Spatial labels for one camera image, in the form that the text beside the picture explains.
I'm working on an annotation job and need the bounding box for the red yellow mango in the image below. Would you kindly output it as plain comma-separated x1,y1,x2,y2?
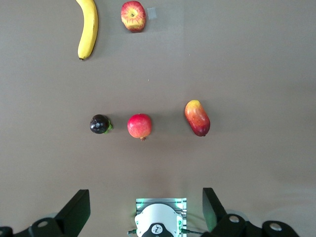
184,99,211,137

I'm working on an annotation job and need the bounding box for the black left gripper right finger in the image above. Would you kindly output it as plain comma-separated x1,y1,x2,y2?
199,187,301,237

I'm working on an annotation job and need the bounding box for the red yellow apple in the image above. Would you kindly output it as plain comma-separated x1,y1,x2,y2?
120,0,147,33

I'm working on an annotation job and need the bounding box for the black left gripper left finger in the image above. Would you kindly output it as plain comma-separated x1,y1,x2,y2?
0,189,91,237

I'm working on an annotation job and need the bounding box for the long black base cable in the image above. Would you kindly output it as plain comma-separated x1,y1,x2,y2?
181,227,205,235

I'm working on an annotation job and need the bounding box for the red pomegranate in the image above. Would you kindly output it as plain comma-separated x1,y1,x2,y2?
127,113,153,141

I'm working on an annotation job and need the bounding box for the yellow banana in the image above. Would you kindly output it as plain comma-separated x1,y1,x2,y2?
75,0,99,61

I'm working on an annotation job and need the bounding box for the dark purple mangosteen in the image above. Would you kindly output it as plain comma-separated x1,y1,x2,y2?
89,114,114,135

